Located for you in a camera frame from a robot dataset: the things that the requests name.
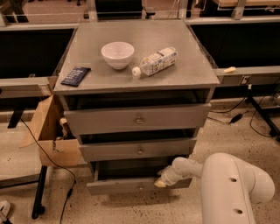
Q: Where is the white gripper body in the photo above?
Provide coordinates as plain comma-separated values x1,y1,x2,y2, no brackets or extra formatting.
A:
158,165,183,186

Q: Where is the grey bottom drawer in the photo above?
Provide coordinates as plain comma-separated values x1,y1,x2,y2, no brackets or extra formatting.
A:
86,158,193,196

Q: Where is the grey drawer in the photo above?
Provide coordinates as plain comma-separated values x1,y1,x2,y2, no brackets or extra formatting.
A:
65,103,211,135
80,138,196,162
86,158,193,196

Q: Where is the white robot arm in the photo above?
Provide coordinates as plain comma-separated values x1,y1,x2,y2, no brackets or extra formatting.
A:
155,153,275,224

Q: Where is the grey middle drawer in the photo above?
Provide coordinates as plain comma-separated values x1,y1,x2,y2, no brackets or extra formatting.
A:
80,138,196,162

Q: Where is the grey drawer cabinet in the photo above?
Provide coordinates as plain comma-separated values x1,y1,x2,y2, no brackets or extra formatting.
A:
52,19,221,196

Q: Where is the grey top drawer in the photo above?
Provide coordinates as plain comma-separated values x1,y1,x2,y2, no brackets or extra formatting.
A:
65,103,211,135

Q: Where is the black stand leg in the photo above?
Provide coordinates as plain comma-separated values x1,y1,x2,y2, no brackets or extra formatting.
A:
245,84,280,140

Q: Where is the clear plastic bottle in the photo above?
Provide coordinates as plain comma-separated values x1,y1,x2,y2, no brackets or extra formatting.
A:
132,47,179,77

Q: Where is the small yellow foam piece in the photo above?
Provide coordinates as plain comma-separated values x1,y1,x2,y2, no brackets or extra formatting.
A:
223,66,236,74

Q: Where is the brown cardboard box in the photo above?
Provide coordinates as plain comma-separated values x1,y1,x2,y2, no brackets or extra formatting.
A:
20,95,81,167

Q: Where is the black table leg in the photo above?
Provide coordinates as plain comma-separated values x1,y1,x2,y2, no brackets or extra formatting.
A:
31,165,47,220

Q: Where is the white ceramic bowl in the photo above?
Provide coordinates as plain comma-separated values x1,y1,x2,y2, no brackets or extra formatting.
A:
101,42,135,70

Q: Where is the dark blue snack packet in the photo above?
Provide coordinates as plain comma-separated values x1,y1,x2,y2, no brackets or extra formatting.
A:
61,66,90,87

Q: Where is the white shoe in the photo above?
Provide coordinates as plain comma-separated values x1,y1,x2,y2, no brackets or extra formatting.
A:
0,200,11,216

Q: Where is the black power adapter cable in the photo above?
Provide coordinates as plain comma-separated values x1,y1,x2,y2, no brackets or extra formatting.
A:
206,97,249,125

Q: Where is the grey wall rail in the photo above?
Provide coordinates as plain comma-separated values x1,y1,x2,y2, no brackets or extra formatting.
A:
214,66,280,87

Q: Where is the black floor cable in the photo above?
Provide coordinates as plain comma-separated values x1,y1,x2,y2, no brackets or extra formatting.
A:
19,118,77,224

